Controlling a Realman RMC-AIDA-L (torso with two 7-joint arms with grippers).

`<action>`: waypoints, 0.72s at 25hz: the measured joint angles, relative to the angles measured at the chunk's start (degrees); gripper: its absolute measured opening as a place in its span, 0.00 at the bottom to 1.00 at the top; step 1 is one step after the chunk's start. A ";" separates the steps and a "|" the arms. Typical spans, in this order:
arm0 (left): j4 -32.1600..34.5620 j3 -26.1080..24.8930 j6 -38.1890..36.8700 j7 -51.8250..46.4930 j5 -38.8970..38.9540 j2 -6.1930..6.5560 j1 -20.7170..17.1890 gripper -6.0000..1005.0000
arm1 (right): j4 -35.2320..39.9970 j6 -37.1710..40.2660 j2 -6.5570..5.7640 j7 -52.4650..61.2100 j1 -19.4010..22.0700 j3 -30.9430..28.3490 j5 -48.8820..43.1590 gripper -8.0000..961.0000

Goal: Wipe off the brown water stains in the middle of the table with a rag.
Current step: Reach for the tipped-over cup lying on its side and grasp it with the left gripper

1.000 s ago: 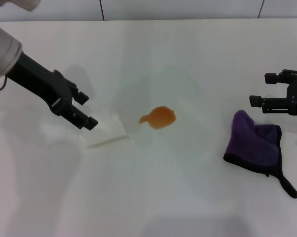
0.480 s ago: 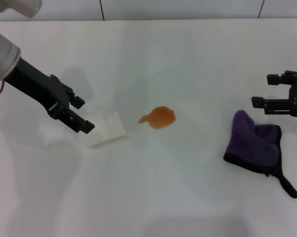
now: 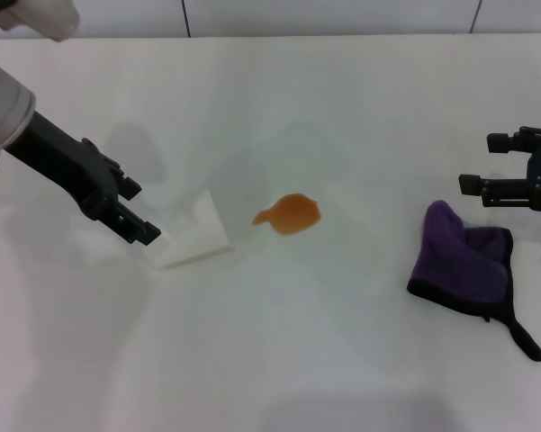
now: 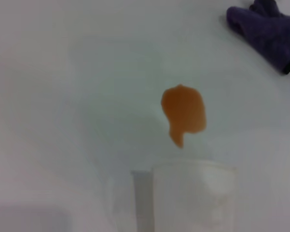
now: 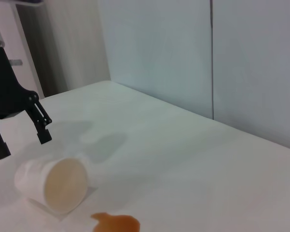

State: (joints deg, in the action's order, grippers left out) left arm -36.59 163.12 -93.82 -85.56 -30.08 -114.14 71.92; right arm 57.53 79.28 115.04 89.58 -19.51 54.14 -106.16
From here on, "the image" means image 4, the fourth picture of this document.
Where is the brown liquid stain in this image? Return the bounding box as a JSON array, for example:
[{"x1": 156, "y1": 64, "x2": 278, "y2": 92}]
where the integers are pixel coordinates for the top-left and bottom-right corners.
[{"x1": 161, "y1": 84, "x2": 207, "y2": 149}]

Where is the purple blue rag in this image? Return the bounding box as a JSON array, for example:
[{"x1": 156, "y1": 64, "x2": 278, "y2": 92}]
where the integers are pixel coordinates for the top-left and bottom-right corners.
[{"x1": 226, "y1": 0, "x2": 290, "y2": 75}]

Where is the white paper cup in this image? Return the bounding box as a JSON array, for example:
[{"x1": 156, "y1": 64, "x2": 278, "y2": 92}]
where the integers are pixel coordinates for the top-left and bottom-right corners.
[{"x1": 106, "y1": 158, "x2": 238, "y2": 232}]

